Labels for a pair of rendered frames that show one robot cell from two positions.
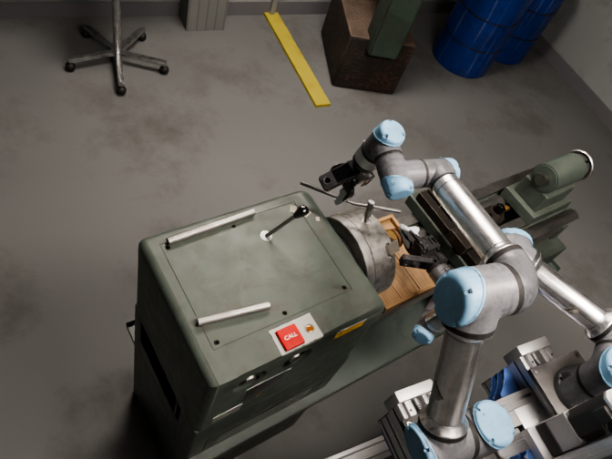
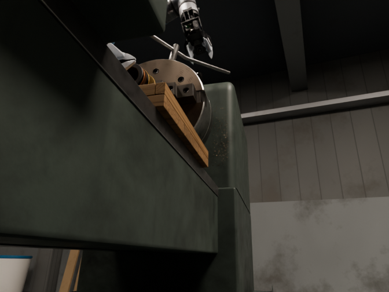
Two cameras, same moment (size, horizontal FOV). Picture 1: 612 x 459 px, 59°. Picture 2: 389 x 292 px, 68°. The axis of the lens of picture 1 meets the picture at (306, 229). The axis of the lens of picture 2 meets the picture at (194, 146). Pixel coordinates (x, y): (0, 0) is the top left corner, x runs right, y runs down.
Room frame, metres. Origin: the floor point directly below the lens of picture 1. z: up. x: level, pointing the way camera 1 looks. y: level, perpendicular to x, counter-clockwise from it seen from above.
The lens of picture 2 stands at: (1.94, -0.41, 0.67)
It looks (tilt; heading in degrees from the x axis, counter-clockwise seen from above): 21 degrees up; 155
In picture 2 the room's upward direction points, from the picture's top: 1 degrees clockwise
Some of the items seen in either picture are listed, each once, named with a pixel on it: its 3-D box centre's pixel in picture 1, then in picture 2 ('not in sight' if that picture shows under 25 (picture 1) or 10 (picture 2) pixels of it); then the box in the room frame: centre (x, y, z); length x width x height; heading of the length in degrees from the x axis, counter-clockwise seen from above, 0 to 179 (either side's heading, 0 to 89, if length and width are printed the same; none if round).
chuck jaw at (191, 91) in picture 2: not in sight; (178, 94); (1.29, -0.17, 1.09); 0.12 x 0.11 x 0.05; 51
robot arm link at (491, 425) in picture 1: (482, 429); not in sight; (0.63, -0.61, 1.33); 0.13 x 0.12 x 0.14; 127
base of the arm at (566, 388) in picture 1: (586, 385); not in sight; (0.97, -0.98, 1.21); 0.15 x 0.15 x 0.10
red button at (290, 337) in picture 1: (290, 337); not in sight; (0.69, -0.08, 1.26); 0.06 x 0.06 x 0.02; 51
